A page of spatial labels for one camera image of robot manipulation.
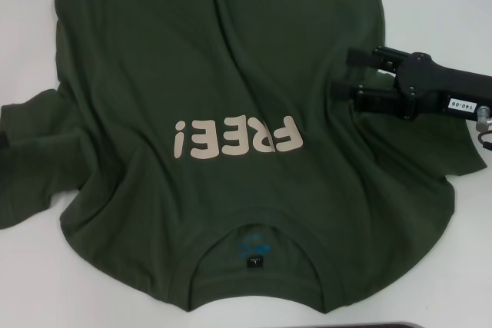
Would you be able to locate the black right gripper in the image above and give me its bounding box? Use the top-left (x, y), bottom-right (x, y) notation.
top-left (332, 46), bottom-right (492, 121)

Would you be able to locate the dark green FREE T-shirt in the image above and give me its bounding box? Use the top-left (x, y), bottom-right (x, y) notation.
top-left (0, 0), bottom-right (489, 316)

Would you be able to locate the right arm connector cable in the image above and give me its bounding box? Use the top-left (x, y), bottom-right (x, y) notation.
top-left (463, 104), bottom-right (492, 152)

